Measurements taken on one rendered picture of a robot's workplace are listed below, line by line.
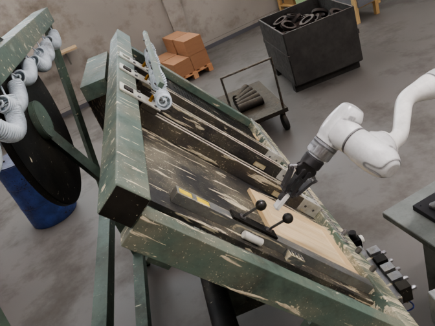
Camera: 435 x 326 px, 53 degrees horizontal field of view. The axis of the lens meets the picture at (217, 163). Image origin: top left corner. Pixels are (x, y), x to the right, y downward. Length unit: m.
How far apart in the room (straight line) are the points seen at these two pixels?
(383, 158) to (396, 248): 2.00
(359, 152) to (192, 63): 6.52
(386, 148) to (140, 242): 0.79
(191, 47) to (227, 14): 1.88
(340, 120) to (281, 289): 0.57
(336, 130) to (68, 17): 7.54
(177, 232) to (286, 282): 0.40
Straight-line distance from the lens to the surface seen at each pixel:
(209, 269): 1.26
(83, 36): 8.73
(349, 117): 1.48
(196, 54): 7.81
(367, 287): 1.92
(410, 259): 3.27
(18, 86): 1.89
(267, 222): 1.75
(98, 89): 2.55
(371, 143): 1.42
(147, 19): 8.90
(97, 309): 2.59
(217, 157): 1.99
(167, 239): 1.17
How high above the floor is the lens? 2.37
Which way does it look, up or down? 29 degrees down
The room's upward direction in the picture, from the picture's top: 22 degrees counter-clockwise
